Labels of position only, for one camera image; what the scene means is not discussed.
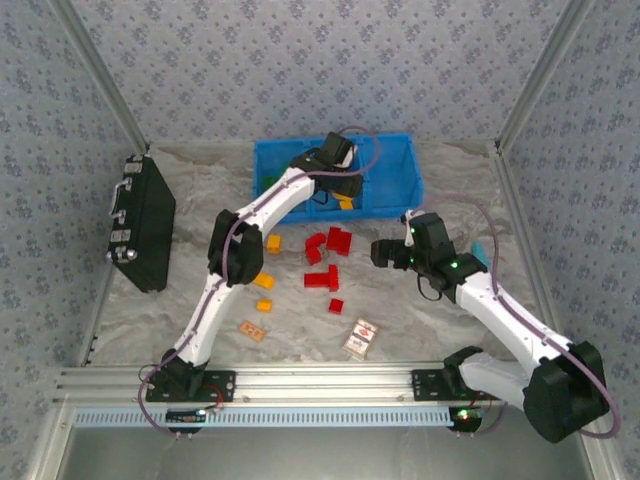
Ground blue three-compartment plastic bin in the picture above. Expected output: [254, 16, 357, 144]
[253, 131, 425, 226]

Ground large red lego block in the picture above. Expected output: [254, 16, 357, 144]
[326, 226, 354, 257]

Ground playing card box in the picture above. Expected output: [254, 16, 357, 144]
[342, 317, 380, 360]

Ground right circuit board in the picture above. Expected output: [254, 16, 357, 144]
[448, 406, 485, 430]

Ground circuit board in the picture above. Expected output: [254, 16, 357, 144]
[448, 406, 485, 430]
[165, 408, 209, 424]

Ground left circuit board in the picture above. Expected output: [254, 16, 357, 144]
[165, 408, 209, 424]

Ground aluminium side rail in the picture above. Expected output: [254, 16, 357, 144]
[77, 267, 121, 367]
[492, 141, 574, 364]

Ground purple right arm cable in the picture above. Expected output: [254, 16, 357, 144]
[422, 193, 622, 441]

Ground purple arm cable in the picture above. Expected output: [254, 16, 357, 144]
[137, 124, 380, 439]
[422, 193, 622, 441]

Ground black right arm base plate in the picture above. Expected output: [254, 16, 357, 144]
[410, 368, 504, 402]

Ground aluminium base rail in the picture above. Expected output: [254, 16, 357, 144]
[52, 363, 599, 405]

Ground slotted light blue cable duct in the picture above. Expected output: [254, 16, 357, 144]
[72, 405, 457, 429]

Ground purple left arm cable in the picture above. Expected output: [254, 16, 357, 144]
[137, 124, 380, 439]

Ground black case with metal handles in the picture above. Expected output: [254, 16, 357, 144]
[105, 154, 177, 294]

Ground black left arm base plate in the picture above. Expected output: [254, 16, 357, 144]
[144, 368, 237, 404]

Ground aluminium frame post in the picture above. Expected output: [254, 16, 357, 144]
[493, 0, 599, 151]
[47, 0, 151, 154]

